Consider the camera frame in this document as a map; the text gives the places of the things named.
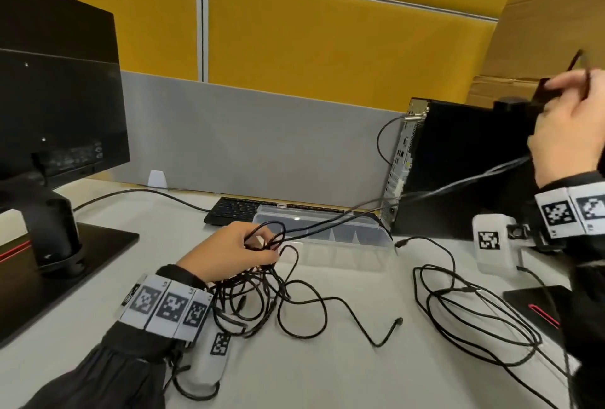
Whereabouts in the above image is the person's right hand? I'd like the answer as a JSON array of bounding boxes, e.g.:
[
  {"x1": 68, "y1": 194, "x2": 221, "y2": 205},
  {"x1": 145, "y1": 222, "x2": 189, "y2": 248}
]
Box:
[{"x1": 527, "y1": 68, "x2": 605, "y2": 187}]

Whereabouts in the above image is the person's left hand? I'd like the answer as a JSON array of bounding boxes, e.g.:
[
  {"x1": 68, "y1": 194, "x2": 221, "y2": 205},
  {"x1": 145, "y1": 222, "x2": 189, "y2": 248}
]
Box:
[{"x1": 177, "y1": 222, "x2": 284, "y2": 284}]

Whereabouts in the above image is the clear plastic compartment box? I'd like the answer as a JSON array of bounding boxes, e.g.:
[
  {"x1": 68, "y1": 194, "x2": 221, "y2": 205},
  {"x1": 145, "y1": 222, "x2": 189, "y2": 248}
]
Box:
[{"x1": 251, "y1": 205, "x2": 394, "y2": 261}]

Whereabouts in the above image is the thin black cable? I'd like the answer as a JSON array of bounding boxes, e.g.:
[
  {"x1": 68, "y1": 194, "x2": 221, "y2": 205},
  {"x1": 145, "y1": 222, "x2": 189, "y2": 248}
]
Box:
[{"x1": 245, "y1": 48, "x2": 592, "y2": 251}]

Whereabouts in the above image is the long black braided cable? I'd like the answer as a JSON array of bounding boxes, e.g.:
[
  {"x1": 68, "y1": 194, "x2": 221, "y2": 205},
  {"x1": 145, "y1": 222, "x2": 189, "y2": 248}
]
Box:
[{"x1": 395, "y1": 236, "x2": 575, "y2": 409}]

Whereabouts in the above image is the person's left forearm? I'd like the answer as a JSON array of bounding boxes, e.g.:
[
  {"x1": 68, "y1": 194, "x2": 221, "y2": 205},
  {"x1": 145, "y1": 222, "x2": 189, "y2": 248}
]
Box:
[{"x1": 21, "y1": 264, "x2": 216, "y2": 409}]

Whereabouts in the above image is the person's right forearm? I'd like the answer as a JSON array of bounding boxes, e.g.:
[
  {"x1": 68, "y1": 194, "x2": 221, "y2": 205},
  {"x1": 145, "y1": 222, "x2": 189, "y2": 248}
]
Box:
[{"x1": 534, "y1": 172, "x2": 605, "y2": 409}]

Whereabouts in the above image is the brown cardboard box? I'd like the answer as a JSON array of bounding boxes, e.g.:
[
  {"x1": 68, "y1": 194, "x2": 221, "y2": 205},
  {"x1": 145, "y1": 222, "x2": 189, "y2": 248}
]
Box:
[{"x1": 468, "y1": 0, "x2": 605, "y2": 110}]

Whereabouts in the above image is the black keyboard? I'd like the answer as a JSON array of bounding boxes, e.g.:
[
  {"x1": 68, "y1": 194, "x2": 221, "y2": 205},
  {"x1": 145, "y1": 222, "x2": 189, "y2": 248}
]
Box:
[{"x1": 204, "y1": 195, "x2": 360, "y2": 227}]

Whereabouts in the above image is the right wrist marker band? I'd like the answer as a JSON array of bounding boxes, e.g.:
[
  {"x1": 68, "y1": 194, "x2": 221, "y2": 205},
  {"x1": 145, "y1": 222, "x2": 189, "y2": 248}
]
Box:
[{"x1": 534, "y1": 181, "x2": 605, "y2": 239}]

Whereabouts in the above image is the wrist marker band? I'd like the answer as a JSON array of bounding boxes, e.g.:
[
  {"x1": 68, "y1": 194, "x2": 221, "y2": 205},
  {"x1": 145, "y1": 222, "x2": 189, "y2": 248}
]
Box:
[
  {"x1": 534, "y1": 181, "x2": 605, "y2": 239},
  {"x1": 117, "y1": 274, "x2": 214, "y2": 343}
]

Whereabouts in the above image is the grey webcam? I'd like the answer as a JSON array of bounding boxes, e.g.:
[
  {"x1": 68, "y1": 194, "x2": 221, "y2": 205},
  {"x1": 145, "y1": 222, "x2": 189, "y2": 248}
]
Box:
[{"x1": 493, "y1": 96, "x2": 530, "y2": 113}]

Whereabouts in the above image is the left wrist marker band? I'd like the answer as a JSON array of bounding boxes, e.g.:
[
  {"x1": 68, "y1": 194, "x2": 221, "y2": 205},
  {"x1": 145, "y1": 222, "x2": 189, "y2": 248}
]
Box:
[{"x1": 117, "y1": 274, "x2": 214, "y2": 343}]

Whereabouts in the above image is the wide black monitor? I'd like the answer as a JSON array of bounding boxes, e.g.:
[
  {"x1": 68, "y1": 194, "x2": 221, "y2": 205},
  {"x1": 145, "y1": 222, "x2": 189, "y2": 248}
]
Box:
[{"x1": 496, "y1": 75, "x2": 605, "y2": 244}]

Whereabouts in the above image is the grey desk partition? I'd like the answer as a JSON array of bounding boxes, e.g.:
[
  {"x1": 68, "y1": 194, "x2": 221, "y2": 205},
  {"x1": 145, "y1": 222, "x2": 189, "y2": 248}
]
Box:
[{"x1": 113, "y1": 71, "x2": 407, "y2": 209}]

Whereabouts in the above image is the black desktop computer tower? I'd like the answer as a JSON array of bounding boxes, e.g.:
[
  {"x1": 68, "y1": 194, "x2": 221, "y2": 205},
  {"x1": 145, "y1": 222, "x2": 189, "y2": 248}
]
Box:
[{"x1": 383, "y1": 98, "x2": 521, "y2": 240}]

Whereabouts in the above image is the black monitor with square stand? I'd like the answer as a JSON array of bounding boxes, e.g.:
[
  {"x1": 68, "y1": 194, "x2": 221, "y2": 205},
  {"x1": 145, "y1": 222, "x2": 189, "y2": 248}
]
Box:
[{"x1": 0, "y1": 0, "x2": 141, "y2": 348}]

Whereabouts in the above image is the yellow partition panel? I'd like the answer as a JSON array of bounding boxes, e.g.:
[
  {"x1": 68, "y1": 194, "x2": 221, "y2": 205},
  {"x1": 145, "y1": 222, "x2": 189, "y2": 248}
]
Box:
[{"x1": 0, "y1": 0, "x2": 568, "y2": 113}]

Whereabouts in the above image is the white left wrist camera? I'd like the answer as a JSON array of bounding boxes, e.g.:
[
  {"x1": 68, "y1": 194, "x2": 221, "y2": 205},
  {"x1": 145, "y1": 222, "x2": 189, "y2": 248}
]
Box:
[{"x1": 188, "y1": 323, "x2": 233, "y2": 386}]

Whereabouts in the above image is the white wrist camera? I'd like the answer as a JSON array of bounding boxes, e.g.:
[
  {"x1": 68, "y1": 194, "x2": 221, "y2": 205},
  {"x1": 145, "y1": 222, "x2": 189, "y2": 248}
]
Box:
[
  {"x1": 472, "y1": 214, "x2": 535, "y2": 277},
  {"x1": 188, "y1": 323, "x2": 233, "y2": 386}
]

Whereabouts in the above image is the black desk power cable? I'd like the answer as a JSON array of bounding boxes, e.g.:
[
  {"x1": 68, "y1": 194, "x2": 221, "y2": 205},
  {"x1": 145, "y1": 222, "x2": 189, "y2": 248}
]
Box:
[{"x1": 73, "y1": 188, "x2": 211, "y2": 214}]

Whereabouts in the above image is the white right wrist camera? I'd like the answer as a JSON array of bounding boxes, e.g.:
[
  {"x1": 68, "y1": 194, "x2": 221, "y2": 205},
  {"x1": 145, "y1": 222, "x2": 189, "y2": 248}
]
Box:
[{"x1": 472, "y1": 214, "x2": 535, "y2": 277}]

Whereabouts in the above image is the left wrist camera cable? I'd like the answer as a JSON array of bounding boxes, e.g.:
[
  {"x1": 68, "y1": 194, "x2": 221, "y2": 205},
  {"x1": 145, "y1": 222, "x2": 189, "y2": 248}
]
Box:
[{"x1": 165, "y1": 356, "x2": 221, "y2": 401}]

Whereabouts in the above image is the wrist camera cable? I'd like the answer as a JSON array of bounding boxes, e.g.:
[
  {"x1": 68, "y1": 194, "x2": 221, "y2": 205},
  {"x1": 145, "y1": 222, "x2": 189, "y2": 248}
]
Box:
[
  {"x1": 165, "y1": 356, "x2": 221, "y2": 401},
  {"x1": 517, "y1": 265, "x2": 575, "y2": 409}
]

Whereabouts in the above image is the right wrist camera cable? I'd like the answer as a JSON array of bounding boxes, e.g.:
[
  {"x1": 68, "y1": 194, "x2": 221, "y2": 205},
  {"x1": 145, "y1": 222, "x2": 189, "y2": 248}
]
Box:
[{"x1": 517, "y1": 265, "x2": 575, "y2": 409}]

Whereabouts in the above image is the thin lock cable silver plug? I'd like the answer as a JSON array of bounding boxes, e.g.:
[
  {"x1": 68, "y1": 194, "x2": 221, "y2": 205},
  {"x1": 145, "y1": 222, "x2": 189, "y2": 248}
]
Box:
[{"x1": 376, "y1": 110, "x2": 430, "y2": 166}]

